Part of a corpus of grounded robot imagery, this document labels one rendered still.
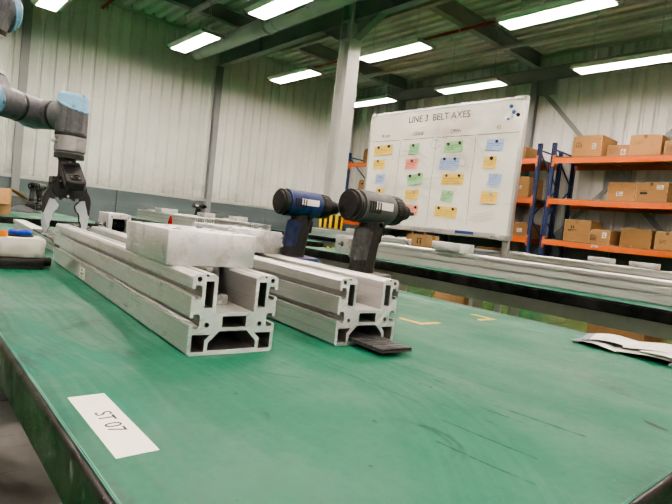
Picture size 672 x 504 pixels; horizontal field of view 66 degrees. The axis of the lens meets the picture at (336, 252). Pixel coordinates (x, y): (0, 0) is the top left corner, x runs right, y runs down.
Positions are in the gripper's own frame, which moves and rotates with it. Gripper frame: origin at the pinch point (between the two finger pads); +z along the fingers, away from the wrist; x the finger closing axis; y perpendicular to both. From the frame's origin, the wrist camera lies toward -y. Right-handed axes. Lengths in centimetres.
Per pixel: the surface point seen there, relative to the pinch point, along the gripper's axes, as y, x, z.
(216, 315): -99, 2, 1
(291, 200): -51, -35, -14
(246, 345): -98, -2, 5
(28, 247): -34.5, 12.0, 1.4
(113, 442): -116, 16, 6
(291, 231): -50, -37, -7
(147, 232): -84, 6, -6
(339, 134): 592, -526, -169
